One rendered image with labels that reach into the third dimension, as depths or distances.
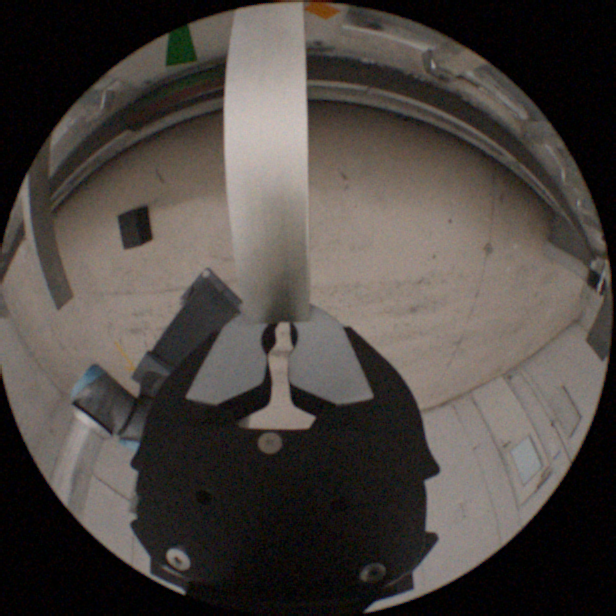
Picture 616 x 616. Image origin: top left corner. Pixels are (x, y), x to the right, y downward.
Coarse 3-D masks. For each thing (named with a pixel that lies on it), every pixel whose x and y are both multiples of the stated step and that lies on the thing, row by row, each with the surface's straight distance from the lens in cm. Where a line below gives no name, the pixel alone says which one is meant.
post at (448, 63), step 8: (448, 40) 36; (440, 48) 37; (448, 48) 35; (456, 48) 34; (464, 48) 33; (432, 56) 38; (440, 56) 36; (448, 56) 34; (456, 56) 34; (464, 56) 34; (472, 56) 34; (440, 64) 36; (448, 64) 35; (456, 64) 35; (464, 64) 35; (472, 64) 35; (480, 64) 35; (448, 72) 37; (456, 72) 37; (464, 72) 37
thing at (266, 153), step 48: (240, 48) 10; (288, 48) 10; (240, 96) 9; (288, 96) 8; (240, 144) 8; (288, 144) 8; (240, 192) 8; (288, 192) 7; (240, 240) 8; (288, 240) 8; (240, 288) 9; (288, 288) 8
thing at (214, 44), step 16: (224, 16) 27; (304, 16) 28; (336, 16) 28; (192, 32) 29; (208, 32) 29; (224, 32) 29; (320, 32) 30; (336, 32) 30; (144, 48) 30; (160, 48) 31; (208, 48) 31; (224, 48) 32; (128, 64) 33; (144, 64) 33; (160, 64) 33; (192, 64) 34; (128, 80) 35; (144, 80) 36
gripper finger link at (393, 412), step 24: (360, 336) 9; (360, 360) 8; (384, 360) 8; (384, 384) 7; (336, 408) 6; (360, 408) 6; (384, 408) 6; (408, 408) 7; (384, 432) 6; (408, 432) 6; (432, 456) 6; (336, 504) 6
